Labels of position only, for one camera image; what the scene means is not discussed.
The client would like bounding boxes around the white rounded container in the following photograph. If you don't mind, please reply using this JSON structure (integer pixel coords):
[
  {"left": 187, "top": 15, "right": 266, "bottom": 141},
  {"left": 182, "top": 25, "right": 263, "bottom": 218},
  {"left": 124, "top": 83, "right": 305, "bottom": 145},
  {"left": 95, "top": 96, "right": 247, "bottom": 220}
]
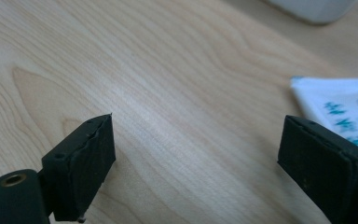
[{"left": 265, "top": 0, "right": 358, "bottom": 25}]

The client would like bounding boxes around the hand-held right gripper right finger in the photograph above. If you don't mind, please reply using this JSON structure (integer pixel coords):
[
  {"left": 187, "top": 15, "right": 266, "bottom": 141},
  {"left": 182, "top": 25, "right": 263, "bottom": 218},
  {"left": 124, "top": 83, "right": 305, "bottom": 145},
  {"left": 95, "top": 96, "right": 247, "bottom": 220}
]
[{"left": 277, "top": 115, "right": 358, "bottom": 224}]

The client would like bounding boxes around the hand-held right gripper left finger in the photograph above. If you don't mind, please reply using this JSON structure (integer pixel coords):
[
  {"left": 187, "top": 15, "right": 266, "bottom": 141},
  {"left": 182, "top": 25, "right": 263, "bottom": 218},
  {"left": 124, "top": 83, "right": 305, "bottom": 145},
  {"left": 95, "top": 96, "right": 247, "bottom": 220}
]
[{"left": 40, "top": 113, "right": 117, "bottom": 223}]

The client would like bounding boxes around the white packet with blue print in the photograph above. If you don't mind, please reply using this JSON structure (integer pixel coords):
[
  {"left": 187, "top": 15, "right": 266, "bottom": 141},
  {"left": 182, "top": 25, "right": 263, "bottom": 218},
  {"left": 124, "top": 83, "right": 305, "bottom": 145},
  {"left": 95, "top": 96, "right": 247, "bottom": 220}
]
[{"left": 290, "top": 76, "right": 358, "bottom": 157}]

